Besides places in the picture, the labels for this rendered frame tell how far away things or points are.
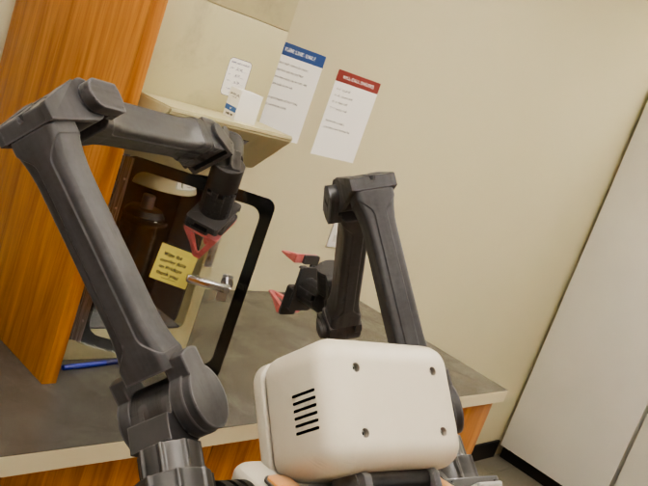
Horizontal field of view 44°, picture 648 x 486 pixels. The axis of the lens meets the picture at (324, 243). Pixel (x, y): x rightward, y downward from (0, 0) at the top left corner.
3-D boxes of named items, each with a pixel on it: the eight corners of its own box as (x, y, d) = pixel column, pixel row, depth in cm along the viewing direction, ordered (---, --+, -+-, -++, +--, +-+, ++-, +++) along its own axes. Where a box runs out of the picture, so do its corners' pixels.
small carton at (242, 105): (222, 114, 163) (230, 85, 162) (243, 120, 166) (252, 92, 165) (232, 120, 159) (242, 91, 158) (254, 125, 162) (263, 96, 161)
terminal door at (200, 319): (71, 339, 162) (126, 152, 154) (217, 379, 167) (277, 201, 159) (70, 340, 161) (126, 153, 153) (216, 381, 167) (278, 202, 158)
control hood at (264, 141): (121, 140, 153) (136, 90, 151) (246, 165, 177) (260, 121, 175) (153, 159, 145) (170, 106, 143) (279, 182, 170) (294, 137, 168)
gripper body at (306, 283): (317, 264, 177) (340, 279, 172) (303, 307, 179) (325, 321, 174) (297, 263, 172) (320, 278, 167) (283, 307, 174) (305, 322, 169)
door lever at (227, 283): (185, 277, 160) (189, 264, 160) (230, 290, 162) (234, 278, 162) (183, 284, 155) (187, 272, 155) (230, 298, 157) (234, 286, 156)
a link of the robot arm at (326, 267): (321, 342, 161) (362, 335, 163) (319, 296, 155) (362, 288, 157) (306, 308, 171) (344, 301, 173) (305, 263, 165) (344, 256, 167)
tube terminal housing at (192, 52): (5, 307, 178) (99, -37, 163) (128, 309, 202) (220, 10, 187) (57, 360, 162) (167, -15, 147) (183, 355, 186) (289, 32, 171)
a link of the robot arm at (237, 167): (213, 163, 134) (246, 172, 135) (215, 142, 139) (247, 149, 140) (203, 196, 138) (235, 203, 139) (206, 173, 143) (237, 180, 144)
